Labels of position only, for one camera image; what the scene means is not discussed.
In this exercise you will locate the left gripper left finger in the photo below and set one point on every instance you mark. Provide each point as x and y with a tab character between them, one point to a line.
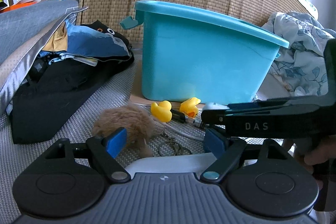
102	153

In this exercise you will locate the person's left hand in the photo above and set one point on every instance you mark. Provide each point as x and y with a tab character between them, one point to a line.
326	150

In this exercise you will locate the brown fluffy plush keychain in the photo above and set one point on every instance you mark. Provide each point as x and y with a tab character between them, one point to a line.
141	127

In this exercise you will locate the yellow rubber duck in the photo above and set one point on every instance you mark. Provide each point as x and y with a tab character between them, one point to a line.
189	107
161	111

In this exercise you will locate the pile of dark clothes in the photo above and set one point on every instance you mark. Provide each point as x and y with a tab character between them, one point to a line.
59	82

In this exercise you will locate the blue floral duvet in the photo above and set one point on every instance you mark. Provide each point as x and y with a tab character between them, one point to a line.
300	68

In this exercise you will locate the orange box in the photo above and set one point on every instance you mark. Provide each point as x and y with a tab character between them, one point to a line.
17	6

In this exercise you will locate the white oval plastic case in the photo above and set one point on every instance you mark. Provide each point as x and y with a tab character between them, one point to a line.
214	106

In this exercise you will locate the teal plastic storage bin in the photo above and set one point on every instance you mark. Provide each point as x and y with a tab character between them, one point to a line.
191	52

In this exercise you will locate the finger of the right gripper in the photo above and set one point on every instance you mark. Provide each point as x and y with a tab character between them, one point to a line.
280	122
304	100

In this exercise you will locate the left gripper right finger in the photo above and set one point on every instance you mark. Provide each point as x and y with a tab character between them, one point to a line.
227	152

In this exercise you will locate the white bin lid blue handle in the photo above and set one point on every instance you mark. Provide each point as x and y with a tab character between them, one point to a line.
197	164

